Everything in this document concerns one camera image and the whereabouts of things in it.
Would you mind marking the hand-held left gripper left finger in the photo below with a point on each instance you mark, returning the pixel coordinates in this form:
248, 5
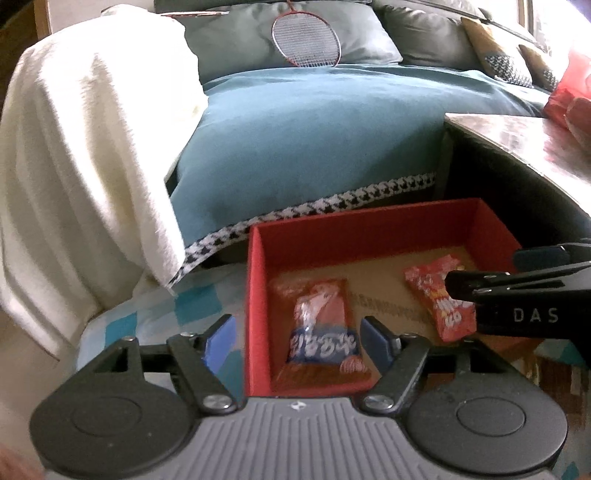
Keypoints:
218, 342

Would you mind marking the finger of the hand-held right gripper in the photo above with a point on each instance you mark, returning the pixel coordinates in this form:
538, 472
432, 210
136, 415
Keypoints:
545, 257
489, 282

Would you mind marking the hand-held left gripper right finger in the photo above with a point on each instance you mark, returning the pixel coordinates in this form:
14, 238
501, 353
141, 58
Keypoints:
375, 342

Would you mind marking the red orange snack packet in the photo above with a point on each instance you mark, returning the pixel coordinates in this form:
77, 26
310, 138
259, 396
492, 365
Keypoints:
436, 295

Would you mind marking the orange snack packet blue label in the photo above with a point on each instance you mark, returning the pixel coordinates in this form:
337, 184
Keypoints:
318, 330

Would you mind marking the red cardboard box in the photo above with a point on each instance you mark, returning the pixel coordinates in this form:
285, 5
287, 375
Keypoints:
369, 233

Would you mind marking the blue white checkered cloth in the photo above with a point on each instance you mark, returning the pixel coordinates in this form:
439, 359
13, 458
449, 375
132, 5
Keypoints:
138, 314

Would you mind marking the brown glossy table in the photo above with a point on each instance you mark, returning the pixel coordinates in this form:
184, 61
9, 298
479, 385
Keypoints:
531, 138

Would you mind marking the red plastic bag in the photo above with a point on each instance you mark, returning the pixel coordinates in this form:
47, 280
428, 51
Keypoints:
570, 87

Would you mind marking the small brown patterned cushion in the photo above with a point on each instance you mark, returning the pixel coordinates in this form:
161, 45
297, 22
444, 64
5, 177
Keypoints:
540, 69

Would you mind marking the large brown patterned cushion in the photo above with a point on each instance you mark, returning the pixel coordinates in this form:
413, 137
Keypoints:
501, 55

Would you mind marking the teal blanket houndstooth trim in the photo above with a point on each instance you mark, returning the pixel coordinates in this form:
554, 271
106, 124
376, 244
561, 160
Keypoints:
300, 138

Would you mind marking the white towel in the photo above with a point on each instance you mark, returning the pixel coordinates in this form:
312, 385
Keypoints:
87, 152

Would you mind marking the dark grey pillow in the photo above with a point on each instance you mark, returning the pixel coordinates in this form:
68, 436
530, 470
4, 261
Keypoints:
429, 32

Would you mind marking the grey teal pillow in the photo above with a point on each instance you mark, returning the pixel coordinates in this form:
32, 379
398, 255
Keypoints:
240, 41

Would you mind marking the red badminton racket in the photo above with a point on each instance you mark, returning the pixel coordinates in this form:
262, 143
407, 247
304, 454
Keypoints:
305, 34

